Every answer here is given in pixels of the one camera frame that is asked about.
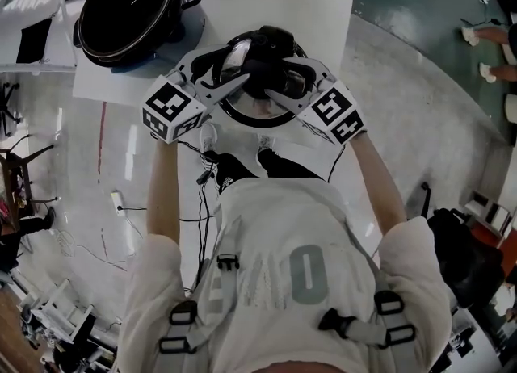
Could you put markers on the person's right forearm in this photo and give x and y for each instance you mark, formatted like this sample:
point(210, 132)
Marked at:
point(379, 185)

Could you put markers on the black cloth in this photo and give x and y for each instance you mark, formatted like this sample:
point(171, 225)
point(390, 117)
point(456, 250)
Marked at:
point(34, 42)

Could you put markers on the white metal rack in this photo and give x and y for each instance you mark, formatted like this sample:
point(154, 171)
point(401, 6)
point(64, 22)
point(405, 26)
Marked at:
point(28, 2)

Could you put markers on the white low rack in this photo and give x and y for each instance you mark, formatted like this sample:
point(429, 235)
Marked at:
point(60, 303)

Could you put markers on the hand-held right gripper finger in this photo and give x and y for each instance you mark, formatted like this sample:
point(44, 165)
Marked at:
point(291, 104)
point(319, 72)

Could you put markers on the person's right white shoe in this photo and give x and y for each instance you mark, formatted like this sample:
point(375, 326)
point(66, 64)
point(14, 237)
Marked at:
point(266, 143)

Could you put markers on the glass coffee table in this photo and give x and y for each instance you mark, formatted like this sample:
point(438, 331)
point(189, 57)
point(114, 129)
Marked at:
point(12, 165)

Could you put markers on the black office chair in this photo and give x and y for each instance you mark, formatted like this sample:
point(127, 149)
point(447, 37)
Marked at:
point(6, 109)
point(426, 198)

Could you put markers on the grey chest harness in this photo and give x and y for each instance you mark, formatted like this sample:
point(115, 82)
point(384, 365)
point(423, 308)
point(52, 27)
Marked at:
point(363, 329)

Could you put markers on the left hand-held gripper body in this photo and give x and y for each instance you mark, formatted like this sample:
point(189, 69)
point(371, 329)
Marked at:
point(167, 101)

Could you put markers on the black backpack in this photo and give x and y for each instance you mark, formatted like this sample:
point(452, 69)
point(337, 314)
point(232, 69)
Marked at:
point(464, 254)

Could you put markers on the black round pot lid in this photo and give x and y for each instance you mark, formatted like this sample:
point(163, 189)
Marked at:
point(250, 111)

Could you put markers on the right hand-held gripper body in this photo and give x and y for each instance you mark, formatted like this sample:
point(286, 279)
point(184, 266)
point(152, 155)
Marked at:
point(333, 107)

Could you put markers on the person's white shirt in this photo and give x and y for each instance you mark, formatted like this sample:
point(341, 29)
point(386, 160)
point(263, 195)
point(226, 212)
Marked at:
point(282, 218)

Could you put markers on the person's black trousers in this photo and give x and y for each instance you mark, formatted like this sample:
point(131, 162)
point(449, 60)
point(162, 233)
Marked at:
point(282, 167)

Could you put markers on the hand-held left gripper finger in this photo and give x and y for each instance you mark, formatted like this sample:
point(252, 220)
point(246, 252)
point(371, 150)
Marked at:
point(218, 95)
point(194, 58)

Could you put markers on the person's left forearm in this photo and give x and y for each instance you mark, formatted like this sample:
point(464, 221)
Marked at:
point(163, 194)

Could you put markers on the white power strip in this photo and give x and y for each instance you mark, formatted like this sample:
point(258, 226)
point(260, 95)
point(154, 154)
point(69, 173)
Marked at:
point(117, 202)

